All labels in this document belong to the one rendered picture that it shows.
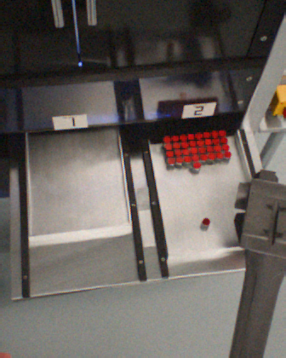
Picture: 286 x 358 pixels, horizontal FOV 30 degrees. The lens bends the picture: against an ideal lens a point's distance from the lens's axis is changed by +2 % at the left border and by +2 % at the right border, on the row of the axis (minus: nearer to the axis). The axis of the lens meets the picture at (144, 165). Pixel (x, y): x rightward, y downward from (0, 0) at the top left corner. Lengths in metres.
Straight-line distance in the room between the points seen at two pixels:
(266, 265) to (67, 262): 0.74
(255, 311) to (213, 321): 1.49
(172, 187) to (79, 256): 0.31
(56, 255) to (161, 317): 0.94
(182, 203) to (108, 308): 0.91
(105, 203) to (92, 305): 0.89
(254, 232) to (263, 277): 0.06
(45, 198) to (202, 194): 0.42
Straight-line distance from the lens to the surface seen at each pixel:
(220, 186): 1.47
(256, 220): 0.73
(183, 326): 2.24
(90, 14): 1.00
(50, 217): 1.42
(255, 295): 0.76
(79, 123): 1.39
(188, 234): 1.40
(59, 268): 1.37
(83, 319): 2.24
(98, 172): 1.47
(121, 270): 1.37
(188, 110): 1.41
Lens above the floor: 2.19
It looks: 62 degrees down
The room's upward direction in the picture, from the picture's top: 6 degrees clockwise
